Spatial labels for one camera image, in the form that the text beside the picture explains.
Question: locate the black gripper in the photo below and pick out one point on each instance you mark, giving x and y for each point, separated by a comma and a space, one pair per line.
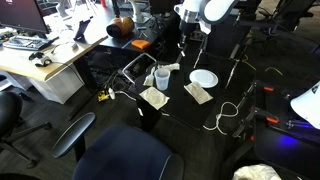
188, 28

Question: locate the clear plastic cup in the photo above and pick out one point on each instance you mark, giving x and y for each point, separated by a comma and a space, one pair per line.
162, 80

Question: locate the crumpled brown paper bag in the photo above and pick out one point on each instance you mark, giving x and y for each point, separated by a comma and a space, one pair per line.
170, 66

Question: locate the white round plate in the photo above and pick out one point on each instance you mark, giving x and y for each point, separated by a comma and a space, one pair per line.
203, 78

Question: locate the orange block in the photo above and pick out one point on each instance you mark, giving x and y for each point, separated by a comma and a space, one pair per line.
140, 44

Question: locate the flat brown paper bag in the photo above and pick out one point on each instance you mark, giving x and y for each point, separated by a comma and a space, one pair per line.
154, 97
198, 92

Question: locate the silver framed tray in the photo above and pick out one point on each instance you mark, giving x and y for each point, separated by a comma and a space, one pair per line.
136, 68

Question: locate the white plug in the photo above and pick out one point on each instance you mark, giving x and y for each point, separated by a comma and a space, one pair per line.
111, 93

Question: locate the yellow connector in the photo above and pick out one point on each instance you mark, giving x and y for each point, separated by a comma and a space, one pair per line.
103, 96

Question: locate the black tablet stand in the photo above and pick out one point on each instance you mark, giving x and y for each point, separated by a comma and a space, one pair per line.
81, 29

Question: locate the dark blue office chair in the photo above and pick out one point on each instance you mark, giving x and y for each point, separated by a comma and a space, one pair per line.
126, 156

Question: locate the light wooden desk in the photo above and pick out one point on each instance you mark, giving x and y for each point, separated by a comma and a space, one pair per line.
50, 56

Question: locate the white dome cover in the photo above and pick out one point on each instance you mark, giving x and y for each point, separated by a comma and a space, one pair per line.
308, 105

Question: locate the black chair armrest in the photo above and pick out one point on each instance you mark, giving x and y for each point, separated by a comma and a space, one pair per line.
74, 134

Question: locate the black computer mouse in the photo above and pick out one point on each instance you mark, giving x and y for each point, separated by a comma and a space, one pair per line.
36, 55

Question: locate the white plastic bag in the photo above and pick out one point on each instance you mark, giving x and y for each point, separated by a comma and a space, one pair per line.
256, 172

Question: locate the computer keyboard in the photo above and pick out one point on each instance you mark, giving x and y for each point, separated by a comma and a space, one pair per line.
25, 42

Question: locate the black computer monitor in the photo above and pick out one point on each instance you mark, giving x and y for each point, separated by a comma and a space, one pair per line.
21, 15

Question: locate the black office chair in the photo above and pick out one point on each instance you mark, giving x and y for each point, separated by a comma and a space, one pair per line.
10, 116

